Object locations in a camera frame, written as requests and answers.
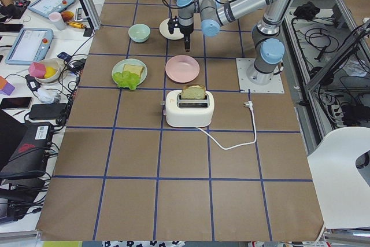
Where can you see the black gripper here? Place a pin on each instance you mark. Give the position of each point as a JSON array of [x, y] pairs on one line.
[[186, 30]]

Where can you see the pink plate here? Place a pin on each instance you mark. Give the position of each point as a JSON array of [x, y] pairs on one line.
[[182, 68]]

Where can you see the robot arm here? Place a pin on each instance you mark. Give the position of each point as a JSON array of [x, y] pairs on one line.
[[215, 14]]

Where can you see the cream white plate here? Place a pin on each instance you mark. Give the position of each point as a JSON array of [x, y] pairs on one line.
[[164, 31]]

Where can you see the green bowl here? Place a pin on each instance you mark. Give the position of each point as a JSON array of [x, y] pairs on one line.
[[139, 33]]

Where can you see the bread slice on plate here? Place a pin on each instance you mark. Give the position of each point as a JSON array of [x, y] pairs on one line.
[[135, 69]]

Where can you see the bread slice in toaster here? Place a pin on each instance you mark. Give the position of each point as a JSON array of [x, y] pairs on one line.
[[194, 91]]

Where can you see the green plate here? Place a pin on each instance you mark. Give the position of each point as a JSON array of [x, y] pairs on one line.
[[120, 65]]

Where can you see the lettuce leaf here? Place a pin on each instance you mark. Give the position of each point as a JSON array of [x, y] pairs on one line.
[[126, 79]]

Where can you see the white toaster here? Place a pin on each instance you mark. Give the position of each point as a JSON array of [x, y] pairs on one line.
[[188, 113]]

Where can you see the pink cup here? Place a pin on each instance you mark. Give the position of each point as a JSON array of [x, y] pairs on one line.
[[57, 20]]

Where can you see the teach pendant tablet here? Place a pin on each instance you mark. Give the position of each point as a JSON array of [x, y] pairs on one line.
[[31, 45], [45, 7]]

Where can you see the bowl with toy fruit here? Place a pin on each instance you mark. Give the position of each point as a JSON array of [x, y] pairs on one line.
[[46, 71]]

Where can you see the black smartphone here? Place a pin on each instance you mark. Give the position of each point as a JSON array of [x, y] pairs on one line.
[[16, 103]]

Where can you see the black laptop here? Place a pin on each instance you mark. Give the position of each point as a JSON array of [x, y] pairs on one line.
[[25, 150]]

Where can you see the white chair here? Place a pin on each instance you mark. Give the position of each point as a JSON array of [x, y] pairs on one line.
[[342, 192]]

